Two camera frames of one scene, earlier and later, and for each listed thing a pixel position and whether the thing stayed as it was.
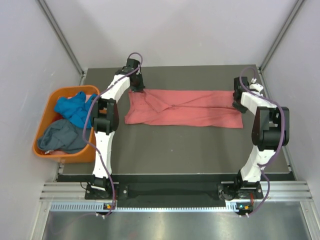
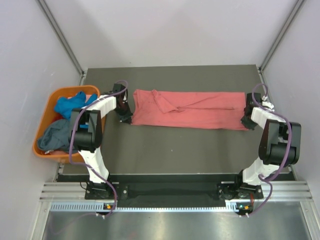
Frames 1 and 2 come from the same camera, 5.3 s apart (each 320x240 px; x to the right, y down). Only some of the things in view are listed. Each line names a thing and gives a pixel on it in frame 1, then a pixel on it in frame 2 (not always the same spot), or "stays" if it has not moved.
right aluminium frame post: x=281 y=35 stays
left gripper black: x=138 y=88 to x=126 y=118
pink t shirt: x=202 y=108 stays
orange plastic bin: x=88 y=155 stays
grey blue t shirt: x=62 y=135 stays
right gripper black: x=242 y=109 to x=245 y=122
